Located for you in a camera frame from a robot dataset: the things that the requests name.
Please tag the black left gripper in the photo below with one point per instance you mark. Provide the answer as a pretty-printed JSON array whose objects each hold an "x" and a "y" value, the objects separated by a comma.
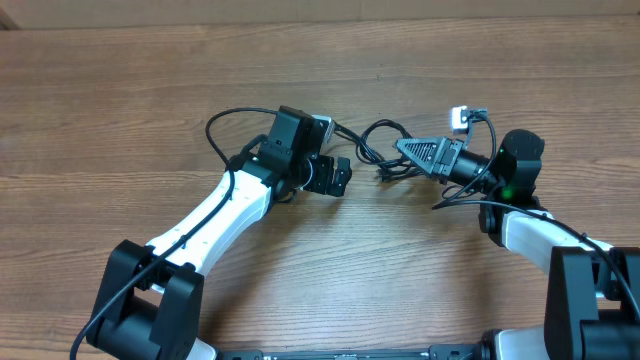
[{"x": 321, "y": 181}]

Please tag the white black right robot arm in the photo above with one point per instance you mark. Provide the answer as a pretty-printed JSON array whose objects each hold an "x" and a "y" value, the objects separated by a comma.
[{"x": 592, "y": 301}]

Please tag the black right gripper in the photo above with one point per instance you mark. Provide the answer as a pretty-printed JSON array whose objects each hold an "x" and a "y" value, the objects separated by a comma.
[{"x": 440, "y": 155}]

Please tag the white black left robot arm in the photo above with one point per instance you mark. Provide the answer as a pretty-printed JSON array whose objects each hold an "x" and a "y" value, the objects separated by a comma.
[{"x": 149, "y": 301}]

